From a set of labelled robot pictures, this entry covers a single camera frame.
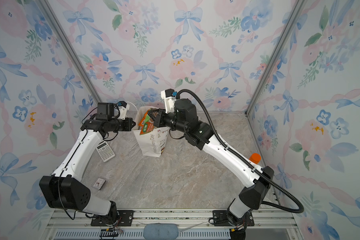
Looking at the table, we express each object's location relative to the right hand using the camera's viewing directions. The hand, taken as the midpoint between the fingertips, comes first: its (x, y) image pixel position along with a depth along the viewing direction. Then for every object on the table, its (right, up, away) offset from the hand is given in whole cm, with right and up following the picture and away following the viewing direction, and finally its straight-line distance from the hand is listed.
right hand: (147, 111), depth 61 cm
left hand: (-11, -3, +19) cm, 22 cm away
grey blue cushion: (+4, -54, +7) cm, 54 cm away
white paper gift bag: (-3, -16, +25) cm, 30 cm away
